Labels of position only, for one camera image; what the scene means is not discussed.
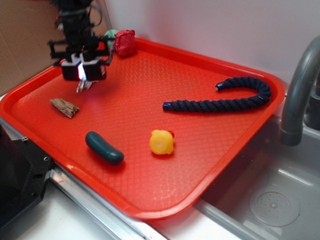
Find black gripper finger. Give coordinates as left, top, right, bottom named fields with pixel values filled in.
left=61, top=53, right=81, bottom=81
left=80, top=53, right=107, bottom=81

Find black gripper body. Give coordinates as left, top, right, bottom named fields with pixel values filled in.
left=48, top=35, right=114, bottom=67

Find silver keys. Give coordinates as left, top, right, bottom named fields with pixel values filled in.
left=76, top=80, right=93, bottom=93

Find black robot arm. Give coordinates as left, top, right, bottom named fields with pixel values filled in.
left=48, top=0, right=116, bottom=82

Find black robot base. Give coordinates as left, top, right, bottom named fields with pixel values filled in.
left=0, top=127, right=54, bottom=230

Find green textured ball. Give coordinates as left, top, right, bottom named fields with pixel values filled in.
left=103, top=29, right=119, bottom=50

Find brown wood piece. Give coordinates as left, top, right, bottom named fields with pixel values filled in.
left=49, top=98, right=80, bottom=119

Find red crumpled fabric ball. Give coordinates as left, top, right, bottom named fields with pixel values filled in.
left=114, top=29, right=136, bottom=57

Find brown cardboard panel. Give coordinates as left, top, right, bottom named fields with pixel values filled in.
left=0, top=0, right=64, bottom=95

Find dark green toy cucumber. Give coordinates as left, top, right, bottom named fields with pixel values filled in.
left=85, top=131, right=125, bottom=166

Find red plastic tray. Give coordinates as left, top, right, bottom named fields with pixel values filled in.
left=0, top=39, right=285, bottom=220

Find yellow rubber duck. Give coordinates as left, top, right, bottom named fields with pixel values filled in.
left=149, top=129, right=175, bottom=155

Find grey faucet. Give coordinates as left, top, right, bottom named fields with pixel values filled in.
left=279, top=36, right=320, bottom=146

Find grey sink basin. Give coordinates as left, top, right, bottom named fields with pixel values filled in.
left=195, top=117, right=320, bottom=240

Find dark blue rope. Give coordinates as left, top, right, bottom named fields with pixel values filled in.
left=162, top=76, right=273, bottom=114

